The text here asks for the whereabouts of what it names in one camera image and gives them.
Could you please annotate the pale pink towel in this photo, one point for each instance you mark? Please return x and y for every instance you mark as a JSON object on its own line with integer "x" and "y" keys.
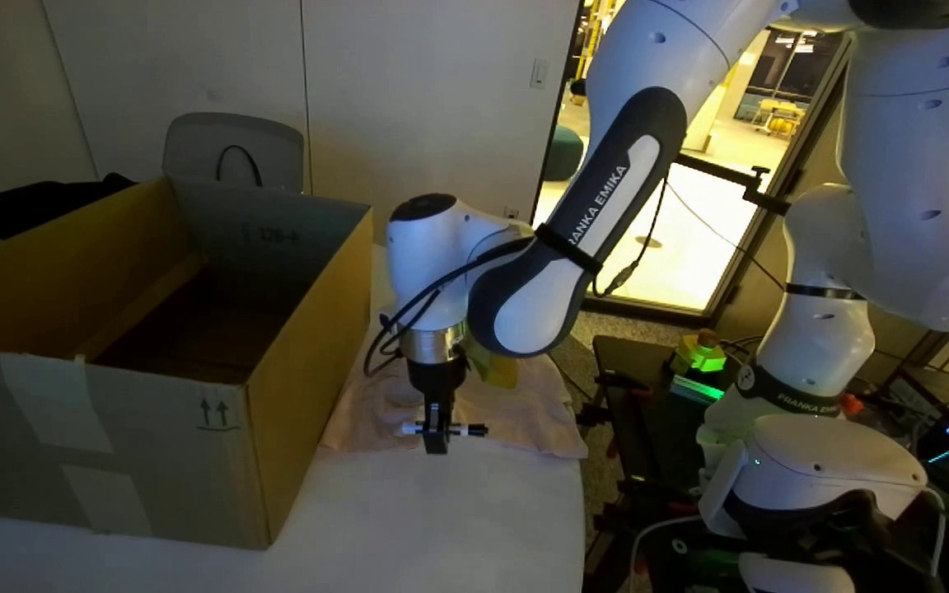
{"x": 523, "y": 405}

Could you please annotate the black equipment cart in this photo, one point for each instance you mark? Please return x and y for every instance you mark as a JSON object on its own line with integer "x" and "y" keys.
{"x": 650, "y": 484}

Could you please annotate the black cloth bundle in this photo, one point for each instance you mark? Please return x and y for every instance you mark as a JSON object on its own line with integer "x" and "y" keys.
{"x": 30, "y": 206}

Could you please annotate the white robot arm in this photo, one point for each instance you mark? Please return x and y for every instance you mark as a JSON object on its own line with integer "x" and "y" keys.
{"x": 872, "y": 239}

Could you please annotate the black marker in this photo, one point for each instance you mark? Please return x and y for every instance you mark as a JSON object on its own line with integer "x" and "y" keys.
{"x": 477, "y": 431}

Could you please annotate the grey chair back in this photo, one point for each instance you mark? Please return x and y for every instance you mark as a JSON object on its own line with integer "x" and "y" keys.
{"x": 239, "y": 151}

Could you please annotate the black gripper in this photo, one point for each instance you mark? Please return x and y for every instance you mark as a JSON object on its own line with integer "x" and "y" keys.
{"x": 439, "y": 385}

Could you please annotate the brown cardboard box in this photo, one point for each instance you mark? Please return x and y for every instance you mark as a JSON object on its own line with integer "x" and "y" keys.
{"x": 171, "y": 353}

